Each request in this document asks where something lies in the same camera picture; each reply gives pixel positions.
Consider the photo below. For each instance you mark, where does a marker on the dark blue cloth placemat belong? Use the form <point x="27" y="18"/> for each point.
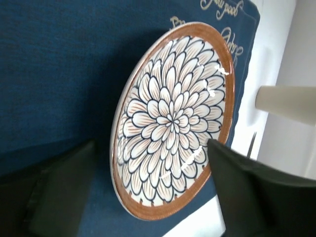
<point x="63" y="65"/>

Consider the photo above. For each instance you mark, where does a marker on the floral plate with orange rim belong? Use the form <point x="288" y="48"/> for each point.
<point x="180" y="94"/>

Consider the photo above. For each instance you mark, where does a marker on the black knife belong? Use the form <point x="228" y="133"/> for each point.
<point x="251" y="145"/>

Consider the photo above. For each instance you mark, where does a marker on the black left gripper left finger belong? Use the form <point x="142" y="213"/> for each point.
<point x="44" y="189"/>

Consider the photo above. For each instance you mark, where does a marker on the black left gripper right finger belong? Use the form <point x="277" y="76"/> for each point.
<point x="257" y="200"/>

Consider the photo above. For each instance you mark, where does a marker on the beige paper cup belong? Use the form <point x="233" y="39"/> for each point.
<point x="293" y="102"/>

